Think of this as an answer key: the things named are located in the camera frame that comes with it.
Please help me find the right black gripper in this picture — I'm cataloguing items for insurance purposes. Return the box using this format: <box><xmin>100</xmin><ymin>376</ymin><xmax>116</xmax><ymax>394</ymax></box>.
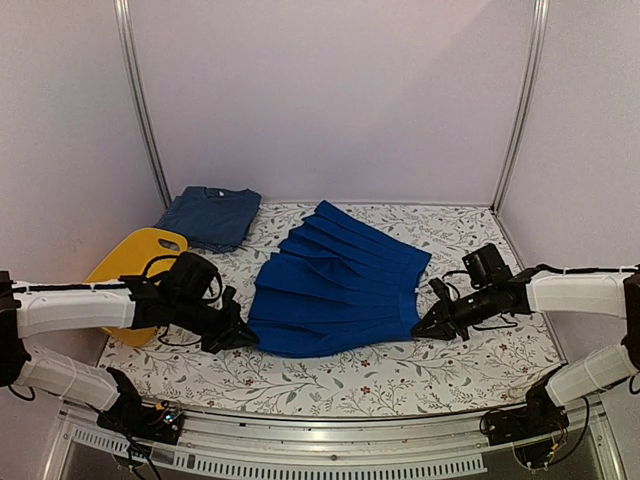
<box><xmin>412</xmin><ymin>285</ymin><xmax>497</xmax><ymax>342</ymax></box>

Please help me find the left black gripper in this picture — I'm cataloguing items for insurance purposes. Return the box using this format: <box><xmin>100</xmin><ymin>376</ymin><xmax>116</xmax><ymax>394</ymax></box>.
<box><xmin>172</xmin><ymin>295</ymin><xmax>259</xmax><ymax>355</ymax></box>

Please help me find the royal blue garment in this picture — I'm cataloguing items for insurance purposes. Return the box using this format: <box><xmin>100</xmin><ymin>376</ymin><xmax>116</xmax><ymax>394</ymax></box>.
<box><xmin>248</xmin><ymin>201</ymin><xmax>431</xmax><ymax>358</ymax></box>

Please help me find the teal blue t-shirt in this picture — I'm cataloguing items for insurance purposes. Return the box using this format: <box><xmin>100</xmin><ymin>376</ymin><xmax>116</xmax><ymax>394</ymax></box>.
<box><xmin>156</xmin><ymin>186</ymin><xmax>261</xmax><ymax>249</ymax></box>

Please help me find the yellow laundry basket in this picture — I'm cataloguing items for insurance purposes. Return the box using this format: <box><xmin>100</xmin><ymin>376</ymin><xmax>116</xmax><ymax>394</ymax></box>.
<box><xmin>86</xmin><ymin>227</ymin><xmax>188</xmax><ymax>347</ymax></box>

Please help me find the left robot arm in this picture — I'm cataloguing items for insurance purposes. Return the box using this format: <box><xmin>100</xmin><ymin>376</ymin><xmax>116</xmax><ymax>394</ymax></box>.
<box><xmin>1</xmin><ymin>252</ymin><xmax>259</xmax><ymax>434</ymax></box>

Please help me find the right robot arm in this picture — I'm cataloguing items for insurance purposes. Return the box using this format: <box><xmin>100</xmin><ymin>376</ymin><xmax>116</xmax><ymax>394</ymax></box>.
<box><xmin>411</xmin><ymin>244</ymin><xmax>639</xmax><ymax>436</ymax></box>

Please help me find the floral tablecloth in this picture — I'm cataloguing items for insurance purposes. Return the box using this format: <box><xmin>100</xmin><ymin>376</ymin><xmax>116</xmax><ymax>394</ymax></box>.
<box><xmin>99</xmin><ymin>203</ymin><xmax>564</xmax><ymax>417</ymax></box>

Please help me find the folded blue checkered shirt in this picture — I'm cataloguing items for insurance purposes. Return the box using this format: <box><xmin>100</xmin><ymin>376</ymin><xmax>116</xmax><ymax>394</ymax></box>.
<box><xmin>154</xmin><ymin>196</ymin><xmax>244</xmax><ymax>252</ymax></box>

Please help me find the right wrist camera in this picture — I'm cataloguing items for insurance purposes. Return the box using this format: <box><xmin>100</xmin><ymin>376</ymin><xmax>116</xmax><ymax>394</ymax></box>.
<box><xmin>429</xmin><ymin>278</ymin><xmax>451</xmax><ymax>302</ymax></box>

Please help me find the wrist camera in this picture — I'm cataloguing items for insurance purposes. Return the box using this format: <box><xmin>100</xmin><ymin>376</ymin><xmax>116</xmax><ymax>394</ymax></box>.
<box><xmin>221</xmin><ymin>285</ymin><xmax>237</xmax><ymax>309</ymax></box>
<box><xmin>429</xmin><ymin>278</ymin><xmax>451</xmax><ymax>302</ymax></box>

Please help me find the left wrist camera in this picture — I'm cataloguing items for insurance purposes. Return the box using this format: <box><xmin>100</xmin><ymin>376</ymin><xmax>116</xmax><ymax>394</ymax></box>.
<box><xmin>221</xmin><ymin>285</ymin><xmax>237</xmax><ymax>309</ymax></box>

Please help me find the front aluminium rail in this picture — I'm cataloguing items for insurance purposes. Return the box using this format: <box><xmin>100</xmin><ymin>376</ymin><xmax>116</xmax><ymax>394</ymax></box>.
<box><xmin>43</xmin><ymin>398</ymin><xmax>631</xmax><ymax>479</ymax></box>

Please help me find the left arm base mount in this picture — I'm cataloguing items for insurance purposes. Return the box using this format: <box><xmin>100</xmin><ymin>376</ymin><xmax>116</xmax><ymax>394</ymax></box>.
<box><xmin>97</xmin><ymin>367</ymin><xmax>184</xmax><ymax>445</ymax></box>

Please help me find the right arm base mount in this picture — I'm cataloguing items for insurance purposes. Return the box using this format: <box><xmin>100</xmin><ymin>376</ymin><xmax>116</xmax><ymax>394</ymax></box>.
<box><xmin>479</xmin><ymin>376</ymin><xmax>569</xmax><ymax>470</ymax></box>

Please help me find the right aluminium frame post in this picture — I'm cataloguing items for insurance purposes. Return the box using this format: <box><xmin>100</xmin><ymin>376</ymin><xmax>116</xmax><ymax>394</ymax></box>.
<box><xmin>490</xmin><ymin>0</ymin><xmax>550</xmax><ymax>216</ymax></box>

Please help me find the aluminium frame post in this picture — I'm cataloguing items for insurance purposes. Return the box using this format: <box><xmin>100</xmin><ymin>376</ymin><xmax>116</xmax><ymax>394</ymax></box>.
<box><xmin>490</xmin><ymin>0</ymin><xmax>550</xmax><ymax>216</ymax></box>
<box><xmin>113</xmin><ymin>0</ymin><xmax>172</xmax><ymax>208</ymax></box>

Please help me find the left aluminium frame post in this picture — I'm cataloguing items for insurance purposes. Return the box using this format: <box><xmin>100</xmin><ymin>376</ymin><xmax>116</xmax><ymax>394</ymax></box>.
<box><xmin>113</xmin><ymin>0</ymin><xmax>172</xmax><ymax>208</ymax></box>

